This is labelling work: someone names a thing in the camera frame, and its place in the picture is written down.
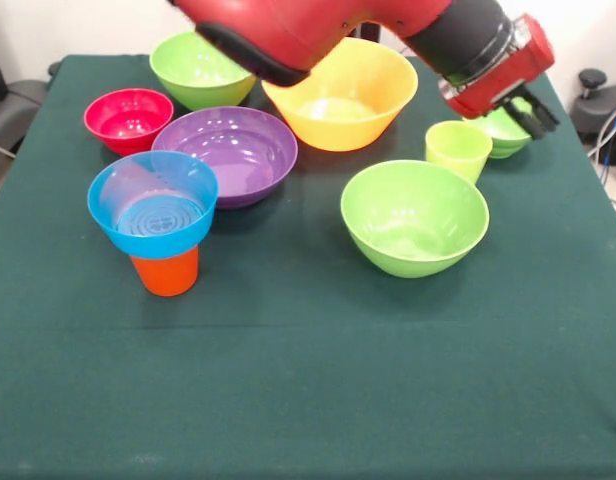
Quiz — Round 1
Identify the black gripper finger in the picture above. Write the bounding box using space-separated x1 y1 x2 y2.
502 98 547 142
518 84 561 132

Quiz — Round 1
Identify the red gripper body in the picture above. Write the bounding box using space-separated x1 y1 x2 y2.
437 13 557 121

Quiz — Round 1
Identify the yellow-green cup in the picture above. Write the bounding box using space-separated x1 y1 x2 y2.
424 120 494 185

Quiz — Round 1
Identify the large light green bowl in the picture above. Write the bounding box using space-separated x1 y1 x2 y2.
340 159 491 279
148 30 259 112

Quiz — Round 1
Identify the blue bowl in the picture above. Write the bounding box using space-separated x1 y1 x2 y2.
86 150 220 260

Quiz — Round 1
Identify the orange cup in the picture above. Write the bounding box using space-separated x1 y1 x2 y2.
129 244 201 298

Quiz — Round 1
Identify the small green bowl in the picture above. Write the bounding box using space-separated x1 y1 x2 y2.
462 97 534 160

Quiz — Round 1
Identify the black knobbed stand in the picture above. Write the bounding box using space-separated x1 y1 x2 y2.
572 68 616 166

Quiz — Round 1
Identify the large yellow bowl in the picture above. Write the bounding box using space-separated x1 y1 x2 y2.
261 37 419 152

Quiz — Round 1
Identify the purple bowl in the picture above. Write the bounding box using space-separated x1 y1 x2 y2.
151 105 299 210

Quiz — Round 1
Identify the dark green tablecloth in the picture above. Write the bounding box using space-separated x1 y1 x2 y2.
0 53 616 480

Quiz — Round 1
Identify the pink bowl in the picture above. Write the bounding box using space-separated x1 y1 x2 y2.
83 88 175 158

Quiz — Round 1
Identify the grey chair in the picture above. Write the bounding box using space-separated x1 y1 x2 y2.
0 79 48 156

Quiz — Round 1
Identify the grey cable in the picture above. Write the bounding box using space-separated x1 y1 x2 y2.
586 101 616 157

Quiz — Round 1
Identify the blue cable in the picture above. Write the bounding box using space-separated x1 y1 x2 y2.
599 117 616 187

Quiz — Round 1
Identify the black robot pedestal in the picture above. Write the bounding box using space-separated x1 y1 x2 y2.
353 22 383 45

